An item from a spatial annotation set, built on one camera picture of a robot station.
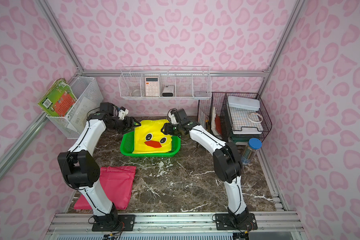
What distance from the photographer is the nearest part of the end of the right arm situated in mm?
693

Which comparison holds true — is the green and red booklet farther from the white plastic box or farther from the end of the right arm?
the white plastic box

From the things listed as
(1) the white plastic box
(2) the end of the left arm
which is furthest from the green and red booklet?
(1) the white plastic box

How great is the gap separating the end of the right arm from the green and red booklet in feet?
1.68

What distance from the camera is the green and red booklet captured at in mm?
665

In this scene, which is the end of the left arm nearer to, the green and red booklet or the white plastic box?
the green and red booklet
